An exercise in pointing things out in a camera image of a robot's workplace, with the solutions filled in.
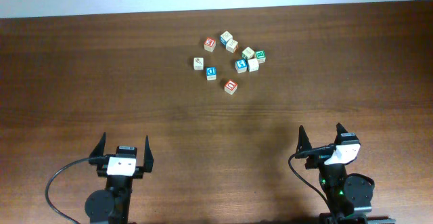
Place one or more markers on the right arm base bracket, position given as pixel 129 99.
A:
pixel 375 220

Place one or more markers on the wooden block green picture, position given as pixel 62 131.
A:
pixel 248 53

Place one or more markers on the wooden block brown picture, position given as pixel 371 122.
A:
pixel 198 63

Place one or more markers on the green letter B block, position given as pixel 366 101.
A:
pixel 260 56

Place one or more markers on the wooden block blue side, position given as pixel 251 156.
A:
pixel 225 37

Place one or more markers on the red letter U block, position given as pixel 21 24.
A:
pixel 230 87

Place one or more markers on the plain wooden block brown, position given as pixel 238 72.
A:
pixel 231 45

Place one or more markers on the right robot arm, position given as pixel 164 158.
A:
pixel 347 196

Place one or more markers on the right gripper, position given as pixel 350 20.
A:
pixel 313 162

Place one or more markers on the red number three block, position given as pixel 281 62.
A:
pixel 209 44

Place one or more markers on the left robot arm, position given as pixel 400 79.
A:
pixel 111 204

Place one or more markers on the white wooden block red side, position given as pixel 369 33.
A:
pixel 253 65

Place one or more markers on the blue letter D block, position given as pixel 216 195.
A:
pixel 211 73

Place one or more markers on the blue number five block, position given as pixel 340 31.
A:
pixel 241 66

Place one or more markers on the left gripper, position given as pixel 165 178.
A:
pixel 138 170

